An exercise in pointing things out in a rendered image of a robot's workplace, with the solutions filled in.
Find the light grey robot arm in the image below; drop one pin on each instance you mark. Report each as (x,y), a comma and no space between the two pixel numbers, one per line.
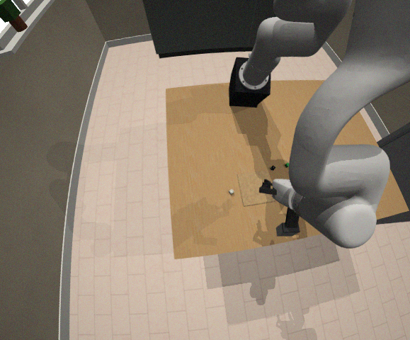
(346,188)

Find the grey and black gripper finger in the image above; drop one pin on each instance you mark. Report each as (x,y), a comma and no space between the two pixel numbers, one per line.
(267,188)

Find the brown mat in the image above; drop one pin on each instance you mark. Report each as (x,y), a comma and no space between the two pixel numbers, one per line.
(249,184)

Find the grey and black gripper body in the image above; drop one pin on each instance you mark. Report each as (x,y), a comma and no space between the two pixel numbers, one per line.
(285,192)

